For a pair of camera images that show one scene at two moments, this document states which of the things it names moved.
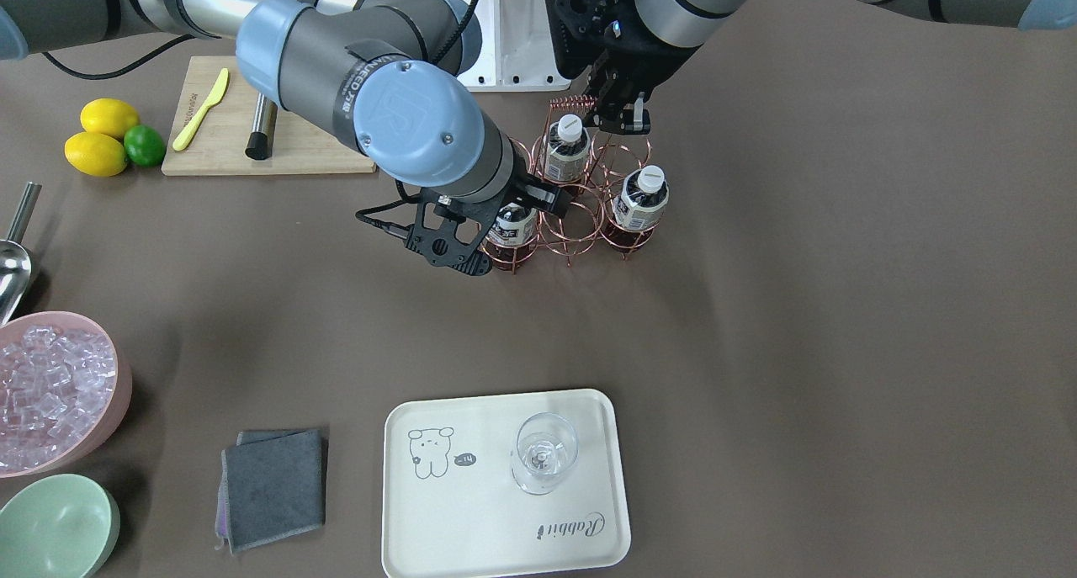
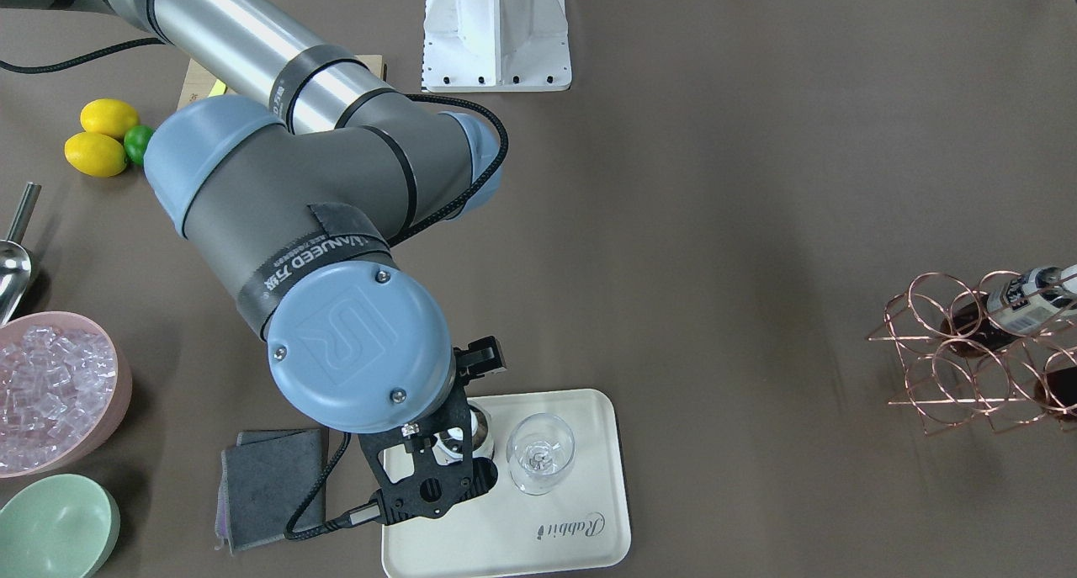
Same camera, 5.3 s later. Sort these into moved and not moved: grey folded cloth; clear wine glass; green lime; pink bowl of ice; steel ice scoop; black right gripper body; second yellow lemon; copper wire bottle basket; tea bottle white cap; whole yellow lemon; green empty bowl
Moved: tea bottle white cap; black right gripper body; copper wire bottle basket
Not moved: steel ice scoop; pink bowl of ice; green lime; grey folded cloth; whole yellow lemon; clear wine glass; green empty bowl; second yellow lemon
